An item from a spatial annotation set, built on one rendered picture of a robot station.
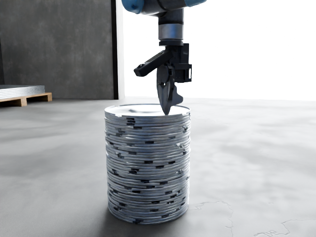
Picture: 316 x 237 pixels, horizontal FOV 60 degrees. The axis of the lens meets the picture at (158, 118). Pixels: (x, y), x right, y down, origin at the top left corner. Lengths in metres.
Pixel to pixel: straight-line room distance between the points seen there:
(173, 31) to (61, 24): 4.06
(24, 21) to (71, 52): 0.96
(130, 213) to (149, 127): 0.28
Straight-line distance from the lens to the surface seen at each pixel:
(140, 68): 0.75
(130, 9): 0.71
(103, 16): 4.46
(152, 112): 0.87
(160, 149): 0.82
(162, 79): 0.79
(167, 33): 0.78
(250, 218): 1.00
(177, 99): 0.80
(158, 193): 0.87
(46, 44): 4.90
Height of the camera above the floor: 0.48
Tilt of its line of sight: 10 degrees down
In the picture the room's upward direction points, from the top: straight up
